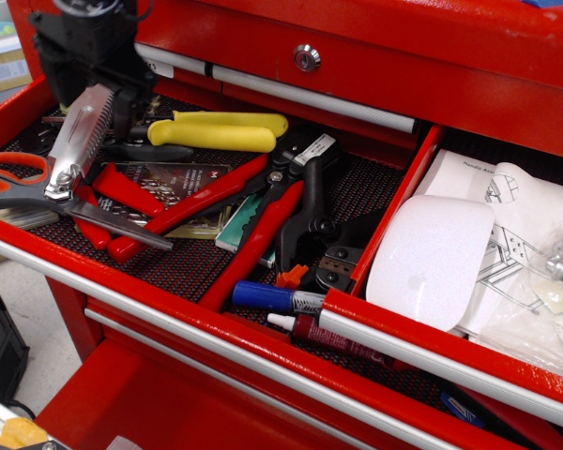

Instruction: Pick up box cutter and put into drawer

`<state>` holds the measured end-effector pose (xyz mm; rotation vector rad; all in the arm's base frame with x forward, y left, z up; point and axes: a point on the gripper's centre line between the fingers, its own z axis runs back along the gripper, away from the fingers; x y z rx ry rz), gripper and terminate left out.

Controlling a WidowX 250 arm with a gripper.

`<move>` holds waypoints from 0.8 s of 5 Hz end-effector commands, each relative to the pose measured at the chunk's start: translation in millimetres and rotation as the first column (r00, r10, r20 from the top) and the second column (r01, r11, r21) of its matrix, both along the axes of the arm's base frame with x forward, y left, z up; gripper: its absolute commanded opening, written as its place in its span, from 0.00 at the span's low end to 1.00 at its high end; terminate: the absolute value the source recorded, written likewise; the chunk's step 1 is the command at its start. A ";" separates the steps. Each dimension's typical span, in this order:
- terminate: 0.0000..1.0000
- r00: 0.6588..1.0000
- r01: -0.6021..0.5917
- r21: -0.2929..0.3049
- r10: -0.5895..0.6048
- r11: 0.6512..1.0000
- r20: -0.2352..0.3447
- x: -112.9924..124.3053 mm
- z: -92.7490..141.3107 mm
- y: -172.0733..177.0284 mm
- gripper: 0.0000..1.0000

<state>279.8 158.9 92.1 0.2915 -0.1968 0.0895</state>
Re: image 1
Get red metal tool chest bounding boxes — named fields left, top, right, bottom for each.
left=0, top=0, right=563, bottom=450

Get clear plastic case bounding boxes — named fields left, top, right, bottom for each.
left=0, top=201, right=60, bottom=230

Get open red left drawer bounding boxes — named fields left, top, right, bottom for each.
left=0, top=51, right=421, bottom=450

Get white markers label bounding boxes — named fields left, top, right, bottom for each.
left=145, top=58, right=175, bottom=79

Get black small cutters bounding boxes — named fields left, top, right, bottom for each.
left=101, top=139, right=194, bottom=162

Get yellow handled pliers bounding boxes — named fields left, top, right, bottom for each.
left=128, top=111, right=289, bottom=153

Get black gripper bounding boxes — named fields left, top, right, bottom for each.
left=29, top=1, right=158, bottom=141

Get teal white small box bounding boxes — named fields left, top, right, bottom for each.
left=215, top=193, right=263, bottom=253

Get silver cabinet lock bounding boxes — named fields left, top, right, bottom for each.
left=293, top=44, right=322, bottom=73

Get orange grey handled scissors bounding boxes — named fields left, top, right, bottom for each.
left=0, top=152, right=173, bottom=250

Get black ratchet crimping tool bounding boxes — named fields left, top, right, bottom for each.
left=275, top=125, right=386, bottom=293

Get orange plastic clip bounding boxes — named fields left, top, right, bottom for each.
left=275, top=264, right=309, bottom=290

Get silver metal box cutter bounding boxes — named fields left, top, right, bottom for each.
left=44, top=84, right=114, bottom=202

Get white paper instruction sheet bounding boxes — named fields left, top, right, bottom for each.
left=415, top=149, right=563, bottom=336

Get red handled pliers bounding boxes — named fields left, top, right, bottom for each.
left=73, top=162, right=166, bottom=250

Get clear drill bit case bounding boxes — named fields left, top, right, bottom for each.
left=91, top=161, right=231, bottom=226

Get black storage crate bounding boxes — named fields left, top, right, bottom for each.
left=0, top=262, right=31, bottom=404

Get red handled wire stripper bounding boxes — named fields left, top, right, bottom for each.
left=107, top=152, right=307, bottom=285

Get open red right drawer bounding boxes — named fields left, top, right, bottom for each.
left=317, top=123, right=563, bottom=435

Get red threadlocker bottle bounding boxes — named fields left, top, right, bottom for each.
left=266, top=313, right=394, bottom=368

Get clear bag of hardware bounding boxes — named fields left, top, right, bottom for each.
left=478, top=226, right=563, bottom=376

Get yellow sponge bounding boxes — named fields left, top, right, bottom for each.
left=0, top=417, right=50, bottom=449

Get blue cap marker pen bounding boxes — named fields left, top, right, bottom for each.
left=232, top=280, right=326, bottom=315

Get white computer mouse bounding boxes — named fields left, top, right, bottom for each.
left=365, top=195, right=495, bottom=332

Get open red drawer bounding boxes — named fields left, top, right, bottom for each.
left=317, top=123, right=563, bottom=435
left=0, top=51, right=421, bottom=450

